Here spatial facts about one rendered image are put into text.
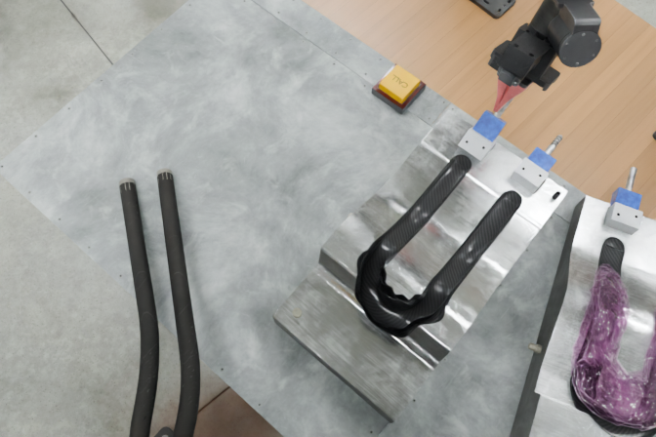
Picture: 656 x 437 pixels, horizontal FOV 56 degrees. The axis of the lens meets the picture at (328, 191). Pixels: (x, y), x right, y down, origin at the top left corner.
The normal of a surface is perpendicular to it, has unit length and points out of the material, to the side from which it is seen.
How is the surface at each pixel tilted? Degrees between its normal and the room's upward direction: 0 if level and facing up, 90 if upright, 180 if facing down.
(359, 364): 0
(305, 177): 0
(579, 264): 27
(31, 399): 0
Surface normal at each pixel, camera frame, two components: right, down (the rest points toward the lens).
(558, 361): -0.07, -0.22
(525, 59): -0.56, 0.42
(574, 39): 0.04, 0.69
